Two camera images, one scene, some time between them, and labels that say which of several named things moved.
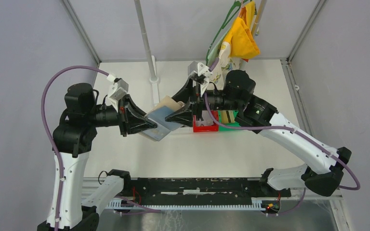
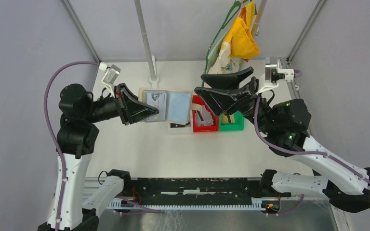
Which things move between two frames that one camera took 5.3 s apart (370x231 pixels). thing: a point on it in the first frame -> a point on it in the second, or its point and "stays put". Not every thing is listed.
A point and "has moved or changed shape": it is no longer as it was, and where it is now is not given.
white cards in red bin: [207, 120] stays put
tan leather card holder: [165, 108] has moved or changed shape
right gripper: [184, 116] -> [226, 96]
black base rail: [157, 191] stays put
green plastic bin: [221, 128] stays put
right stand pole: [256, 23] stays put
